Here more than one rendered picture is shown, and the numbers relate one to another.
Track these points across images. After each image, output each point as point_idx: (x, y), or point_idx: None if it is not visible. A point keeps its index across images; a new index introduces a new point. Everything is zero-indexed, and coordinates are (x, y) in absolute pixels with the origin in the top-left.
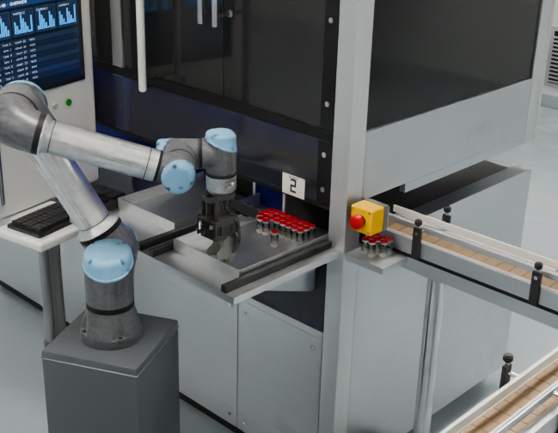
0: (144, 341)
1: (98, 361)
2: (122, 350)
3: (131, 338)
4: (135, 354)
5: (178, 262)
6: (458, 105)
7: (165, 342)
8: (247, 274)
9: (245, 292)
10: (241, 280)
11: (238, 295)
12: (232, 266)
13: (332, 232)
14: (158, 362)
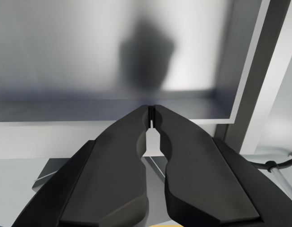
0: (151, 192)
1: (150, 225)
2: (151, 210)
3: (149, 212)
4: (166, 207)
5: (16, 136)
6: None
7: (157, 167)
8: (244, 90)
9: (264, 122)
10: (248, 125)
11: (257, 142)
12: (198, 122)
13: None
14: (164, 166)
